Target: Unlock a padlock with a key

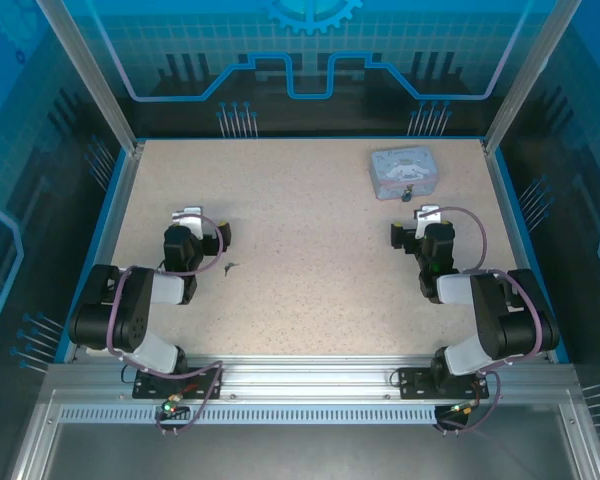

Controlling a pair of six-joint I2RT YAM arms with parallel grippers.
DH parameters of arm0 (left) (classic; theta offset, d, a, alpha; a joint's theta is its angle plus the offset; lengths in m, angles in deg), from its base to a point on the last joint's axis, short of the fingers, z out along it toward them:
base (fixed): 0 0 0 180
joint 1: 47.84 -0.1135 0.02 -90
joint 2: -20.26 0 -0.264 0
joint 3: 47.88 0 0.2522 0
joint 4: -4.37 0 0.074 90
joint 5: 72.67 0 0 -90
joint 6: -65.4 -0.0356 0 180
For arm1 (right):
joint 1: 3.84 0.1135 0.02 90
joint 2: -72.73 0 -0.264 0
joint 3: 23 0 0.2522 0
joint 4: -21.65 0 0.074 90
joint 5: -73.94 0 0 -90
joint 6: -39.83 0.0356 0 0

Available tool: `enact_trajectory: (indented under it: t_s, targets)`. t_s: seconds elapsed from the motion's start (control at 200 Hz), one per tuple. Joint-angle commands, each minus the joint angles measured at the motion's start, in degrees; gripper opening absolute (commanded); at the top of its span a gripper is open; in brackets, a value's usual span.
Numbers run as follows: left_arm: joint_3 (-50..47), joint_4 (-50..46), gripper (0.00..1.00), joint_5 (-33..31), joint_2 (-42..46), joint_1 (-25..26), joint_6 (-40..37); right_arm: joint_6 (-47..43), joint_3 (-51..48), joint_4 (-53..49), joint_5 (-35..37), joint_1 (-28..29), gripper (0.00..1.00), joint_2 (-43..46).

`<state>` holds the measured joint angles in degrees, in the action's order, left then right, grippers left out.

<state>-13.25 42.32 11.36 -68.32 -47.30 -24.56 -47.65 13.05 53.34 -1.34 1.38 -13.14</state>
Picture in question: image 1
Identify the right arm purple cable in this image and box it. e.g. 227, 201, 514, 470
472, 268, 557, 375

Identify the left wrist purple cable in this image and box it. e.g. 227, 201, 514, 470
157, 211, 225, 277

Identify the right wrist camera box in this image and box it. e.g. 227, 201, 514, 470
413, 203, 449, 237

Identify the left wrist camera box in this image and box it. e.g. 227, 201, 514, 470
171, 205, 205, 234

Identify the clear acrylic bar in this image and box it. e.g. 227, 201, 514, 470
481, 0, 570, 154

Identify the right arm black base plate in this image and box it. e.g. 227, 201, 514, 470
396, 366, 489, 401

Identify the right wrist purple cable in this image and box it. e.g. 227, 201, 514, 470
419, 206, 489, 274

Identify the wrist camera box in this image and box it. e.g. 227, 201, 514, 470
171, 205, 205, 234
413, 203, 449, 237

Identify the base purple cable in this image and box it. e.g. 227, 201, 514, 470
154, 361, 225, 437
435, 372, 502, 437

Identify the left aluminium frame post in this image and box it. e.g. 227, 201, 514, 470
34, 0, 147, 154

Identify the slotted grey cable duct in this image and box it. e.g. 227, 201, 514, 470
58, 405, 439, 427

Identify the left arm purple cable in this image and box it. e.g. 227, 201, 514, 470
106, 268, 181, 375

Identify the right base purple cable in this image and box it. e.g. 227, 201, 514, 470
435, 372, 502, 437

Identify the wrist purple cable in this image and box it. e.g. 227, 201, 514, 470
157, 211, 225, 277
419, 206, 489, 274

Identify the aluminium mounting rail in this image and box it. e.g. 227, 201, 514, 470
44, 355, 579, 403

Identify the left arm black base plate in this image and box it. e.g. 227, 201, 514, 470
132, 366, 225, 401

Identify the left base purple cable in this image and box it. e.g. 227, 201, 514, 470
154, 361, 225, 437

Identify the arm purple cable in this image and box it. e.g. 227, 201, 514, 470
472, 268, 557, 375
106, 268, 181, 375

